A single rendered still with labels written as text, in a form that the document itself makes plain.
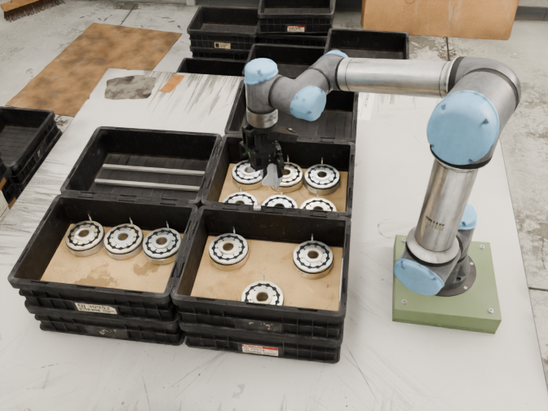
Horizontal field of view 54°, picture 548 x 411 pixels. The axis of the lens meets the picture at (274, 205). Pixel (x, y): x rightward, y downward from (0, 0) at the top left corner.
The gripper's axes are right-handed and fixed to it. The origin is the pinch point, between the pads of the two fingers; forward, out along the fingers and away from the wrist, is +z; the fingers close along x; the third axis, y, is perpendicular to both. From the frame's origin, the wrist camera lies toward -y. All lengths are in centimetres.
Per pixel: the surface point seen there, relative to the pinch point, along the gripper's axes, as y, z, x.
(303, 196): -10.1, 10.8, 1.6
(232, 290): 24.5, 12.6, 16.5
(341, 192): -20.0, 10.6, 6.8
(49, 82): 1, 86, -251
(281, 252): 7.3, 11.8, 14.2
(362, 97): -71, 20, -38
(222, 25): -91, 48, -178
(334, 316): 13.8, 3.1, 42.5
